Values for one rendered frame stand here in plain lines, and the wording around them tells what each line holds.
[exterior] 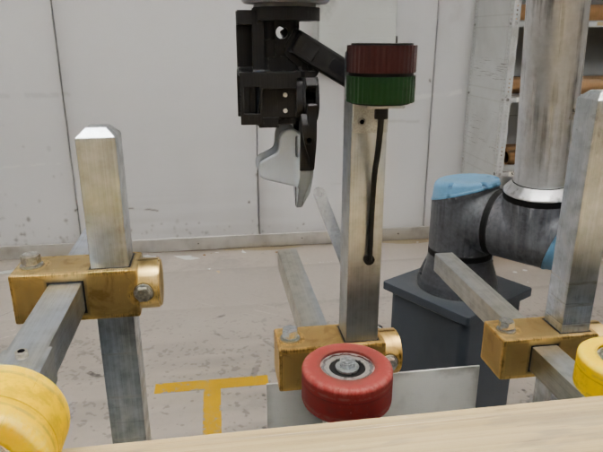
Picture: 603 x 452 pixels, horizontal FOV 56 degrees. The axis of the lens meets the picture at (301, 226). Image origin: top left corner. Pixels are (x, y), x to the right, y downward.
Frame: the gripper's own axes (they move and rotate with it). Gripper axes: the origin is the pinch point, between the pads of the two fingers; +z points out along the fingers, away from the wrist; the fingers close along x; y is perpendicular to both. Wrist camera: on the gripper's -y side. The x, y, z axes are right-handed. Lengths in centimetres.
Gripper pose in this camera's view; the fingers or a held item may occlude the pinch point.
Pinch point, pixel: (304, 195)
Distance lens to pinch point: 65.4
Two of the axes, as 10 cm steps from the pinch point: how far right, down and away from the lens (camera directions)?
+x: 1.5, 3.1, -9.4
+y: -9.9, 0.5, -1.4
